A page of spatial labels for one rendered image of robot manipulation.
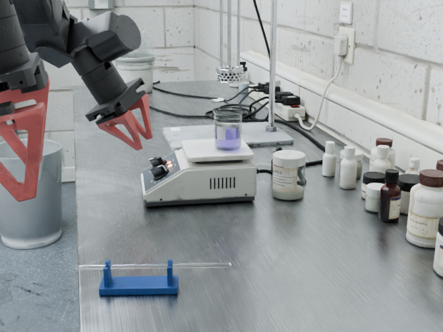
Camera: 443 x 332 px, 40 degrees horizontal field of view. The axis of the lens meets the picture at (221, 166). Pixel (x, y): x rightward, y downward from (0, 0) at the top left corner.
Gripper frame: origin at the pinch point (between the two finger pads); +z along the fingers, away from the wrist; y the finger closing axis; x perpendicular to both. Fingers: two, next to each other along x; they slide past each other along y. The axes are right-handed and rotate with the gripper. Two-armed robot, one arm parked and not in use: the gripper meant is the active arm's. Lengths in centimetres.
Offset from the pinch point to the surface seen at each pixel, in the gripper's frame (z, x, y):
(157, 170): 6.2, 0.5, -0.4
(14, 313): 54, 124, 21
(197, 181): 10.6, -5.4, 0.4
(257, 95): 28, 32, 85
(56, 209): 46, 150, 78
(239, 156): 10.8, -11.7, 6.2
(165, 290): 9.9, -18.1, -28.7
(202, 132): 17.5, 22.2, 40.7
